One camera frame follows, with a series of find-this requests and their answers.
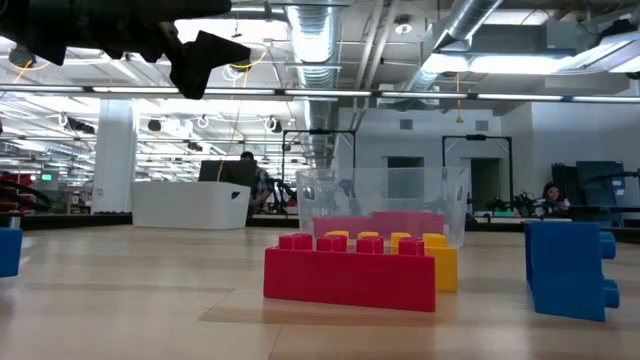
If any yellow toy building block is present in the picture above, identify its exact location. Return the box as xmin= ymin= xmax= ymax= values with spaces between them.
xmin=327 ymin=229 xmax=459 ymax=294

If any black reel with yellow cord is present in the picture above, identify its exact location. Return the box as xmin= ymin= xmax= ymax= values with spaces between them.
xmin=8 ymin=49 xmax=39 ymax=70

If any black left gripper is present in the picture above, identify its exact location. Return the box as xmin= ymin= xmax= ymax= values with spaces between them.
xmin=0 ymin=0 xmax=252 ymax=100

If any black robot station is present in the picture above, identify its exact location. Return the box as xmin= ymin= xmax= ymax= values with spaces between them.
xmin=487 ymin=192 xmax=539 ymax=217
xmin=273 ymin=178 xmax=300 ymax=214

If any clear plastic bin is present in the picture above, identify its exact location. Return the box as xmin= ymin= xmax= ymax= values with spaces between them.
xmin=295 ymin=166 xmax=471 ymax=249

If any red storage bin rack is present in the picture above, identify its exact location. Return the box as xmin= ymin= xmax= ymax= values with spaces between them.
xmin=0 ymin=170 xmax=51 ymax=214

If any person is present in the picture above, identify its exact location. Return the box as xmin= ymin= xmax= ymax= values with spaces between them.
xmin=534 ymin=182 xmax=571 ymax=211
xmin=238 ymin=150 xmax=276 ymax=216

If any long linear ceiling light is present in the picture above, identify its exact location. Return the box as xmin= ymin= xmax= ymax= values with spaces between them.
xmin=0 ymin=84 xmax=640 ymax=103

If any blue toy building block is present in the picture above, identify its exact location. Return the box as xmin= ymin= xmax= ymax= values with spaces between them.
xmin=523 ymin=220 xmax=622 ymax=323
xmin=0 ymin=227 xmax=23 ymax=279

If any white plastic bin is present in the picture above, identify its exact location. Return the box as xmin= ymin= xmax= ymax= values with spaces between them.
xmin=130 ymin=180 xmax=252 ymax=231

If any white building column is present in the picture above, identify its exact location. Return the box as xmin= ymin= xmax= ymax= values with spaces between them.
xmin=91 ymin=98 xmax=139 ymax=215

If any black monitor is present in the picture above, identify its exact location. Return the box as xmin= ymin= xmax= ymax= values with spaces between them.
xmin=198 ymin=159 xmax=258 ymax=187

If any red toy building block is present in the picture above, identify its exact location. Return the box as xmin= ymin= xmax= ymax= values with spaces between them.
xmin=312 ymin=216 xmax=375 ymax=240
xmin=263 ymin=232 xmax=437 ymax=314
xmin=372 ymin=210 xmax=446 ymax=240

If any yellow hanging cord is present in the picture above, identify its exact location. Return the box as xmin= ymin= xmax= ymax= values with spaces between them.
xmin=453 ymin=72 xmax=465 ymax=125

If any dark equipment rack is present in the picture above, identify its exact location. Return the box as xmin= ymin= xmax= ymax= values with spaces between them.
xmin=552 ymin=160 xmax=640 ymax=224

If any black metal frame stand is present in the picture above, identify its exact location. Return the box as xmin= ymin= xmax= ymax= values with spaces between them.
xmin=442 ymin=134 xmax=514 ymax=201

